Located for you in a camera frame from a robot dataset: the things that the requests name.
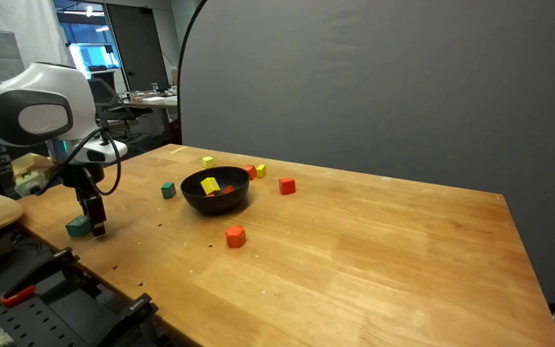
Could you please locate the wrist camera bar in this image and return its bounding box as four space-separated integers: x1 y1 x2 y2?
82 138 130 167

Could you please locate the black round bowl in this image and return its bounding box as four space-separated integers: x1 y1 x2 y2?
180 167 253 219

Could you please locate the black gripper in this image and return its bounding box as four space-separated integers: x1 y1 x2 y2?
63 163 111 240

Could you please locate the thin black camera cable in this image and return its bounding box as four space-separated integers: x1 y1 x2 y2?
39 128 124 199

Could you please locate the white office desk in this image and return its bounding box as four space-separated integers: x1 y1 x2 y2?
126 89 182 113

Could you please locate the dark monitor screen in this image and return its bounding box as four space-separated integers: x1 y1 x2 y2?
107 3 172 93

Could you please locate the black office chair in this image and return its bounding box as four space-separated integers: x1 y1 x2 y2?
88 76 140 143

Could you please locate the small red cube block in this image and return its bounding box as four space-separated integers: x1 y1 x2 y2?
224 224 250 251

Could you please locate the yellow cream wrist mount block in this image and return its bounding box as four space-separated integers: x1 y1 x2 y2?
11 153 61 199

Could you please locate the blue lit screen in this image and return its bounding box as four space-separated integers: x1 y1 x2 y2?
55 0 126 82

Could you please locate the grey fabric backdrop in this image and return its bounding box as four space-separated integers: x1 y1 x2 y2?
178 0 555 305

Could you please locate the black pegboard bench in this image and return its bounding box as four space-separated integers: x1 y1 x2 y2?
0 224 184 347

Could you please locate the white curtain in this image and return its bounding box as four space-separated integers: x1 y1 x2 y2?
0 0 74 68

